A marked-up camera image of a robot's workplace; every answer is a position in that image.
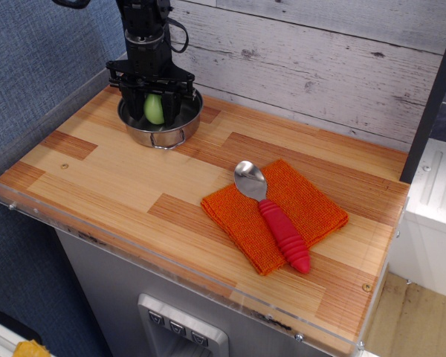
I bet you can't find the dark right vertical post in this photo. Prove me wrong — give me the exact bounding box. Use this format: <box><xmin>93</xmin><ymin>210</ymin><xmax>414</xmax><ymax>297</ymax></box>
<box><xmin>399</xmin><ymin>49</ymin><xmax>446</xmax><ymax>184</ymax></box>

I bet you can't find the orange knitted cloth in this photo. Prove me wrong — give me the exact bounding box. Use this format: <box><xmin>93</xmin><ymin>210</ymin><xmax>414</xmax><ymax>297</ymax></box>
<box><xmin>201</xmin><ymin>159</ymin><xmax>349</xmax><ymax>275</ymax></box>

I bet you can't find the small stainless steel pan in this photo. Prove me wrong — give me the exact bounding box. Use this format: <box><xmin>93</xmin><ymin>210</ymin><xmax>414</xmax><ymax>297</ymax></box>
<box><xmin>117</xmin><ymin>90</ymin><xmax>204</xmax><ymax>149</ymax></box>

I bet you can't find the red-handled metal spoon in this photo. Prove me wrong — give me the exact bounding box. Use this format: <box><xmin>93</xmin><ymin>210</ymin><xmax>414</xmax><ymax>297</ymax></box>
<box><xmin>233</xmin><ymin>161</ymin><xmax>311</xmax><ymax>274</ymax></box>

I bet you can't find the green toy pear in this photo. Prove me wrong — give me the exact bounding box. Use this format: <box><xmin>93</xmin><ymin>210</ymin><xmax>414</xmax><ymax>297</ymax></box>
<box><xmin>143</xmin><ymin>94</ymin><xmax>164</xmax><ymax>125</ymax></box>

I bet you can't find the clear acrylic table guard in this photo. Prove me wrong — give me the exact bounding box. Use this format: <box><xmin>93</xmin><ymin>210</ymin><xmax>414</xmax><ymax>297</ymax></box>
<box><xmin>0</xmin><ymin>75</ymin><xmax>409</xmax><ymax>356</ymax></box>

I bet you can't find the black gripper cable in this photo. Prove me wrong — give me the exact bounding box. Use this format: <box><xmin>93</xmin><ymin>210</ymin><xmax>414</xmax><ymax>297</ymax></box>
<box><xmin>164</xmin><ymin>16</ymin><xmax>190</xmax><ymax>54</ymax></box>

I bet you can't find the grey cabinet with dispenser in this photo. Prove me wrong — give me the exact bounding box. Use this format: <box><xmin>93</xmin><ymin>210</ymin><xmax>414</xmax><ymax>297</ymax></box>
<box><xmin>57</xmin><ymin>231</ymin><xmax>325</xmax><ymax>356</ymax></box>

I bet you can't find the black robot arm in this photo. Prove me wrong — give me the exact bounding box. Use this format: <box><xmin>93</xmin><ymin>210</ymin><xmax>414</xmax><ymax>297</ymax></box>
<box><xmin>106</xmin><ymin>1</ymin><xmax>195</xmax><ymax>127</ymax></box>

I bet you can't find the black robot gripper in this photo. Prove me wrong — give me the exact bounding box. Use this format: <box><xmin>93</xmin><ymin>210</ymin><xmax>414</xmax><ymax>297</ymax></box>
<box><xmin>106</xmin><ymin>30</ymin><xmax>195</xmax><ymax>127</ymax></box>

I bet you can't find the white ribbed side unit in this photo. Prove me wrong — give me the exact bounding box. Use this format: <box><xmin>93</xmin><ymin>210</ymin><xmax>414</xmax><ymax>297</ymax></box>
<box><xmin>388</xmin><ymin>139</ymin><xmax>446</xmax><ymax>296</ymax></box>

